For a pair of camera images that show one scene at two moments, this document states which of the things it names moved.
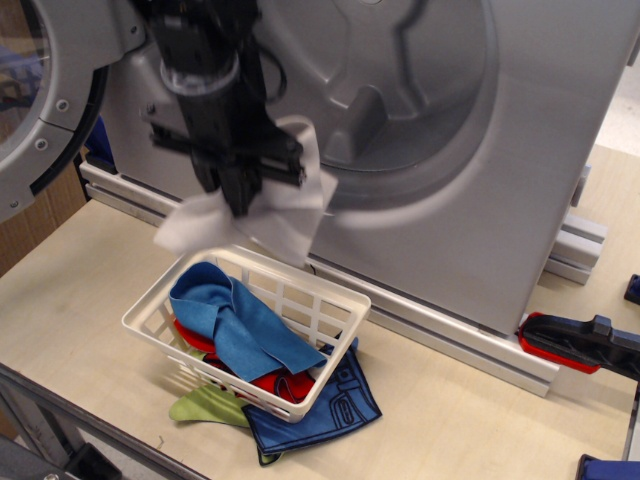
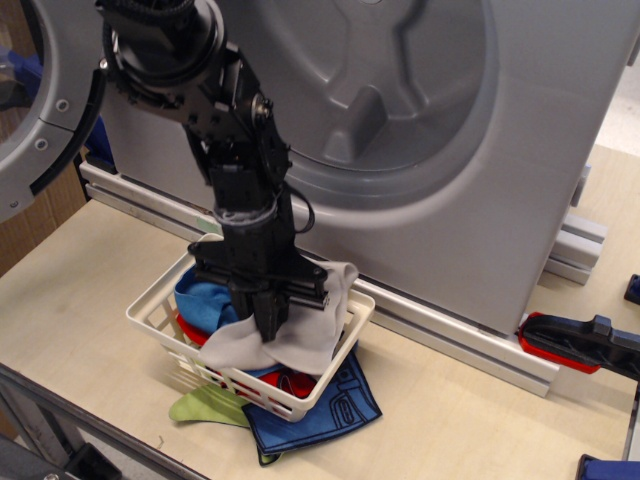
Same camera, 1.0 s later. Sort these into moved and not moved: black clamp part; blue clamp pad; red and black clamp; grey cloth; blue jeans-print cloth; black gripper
Moved: black gripper; grey cloth
Not moved: blue jeans-print cloth; red and black clamp; blue clamp pad; black clamp part
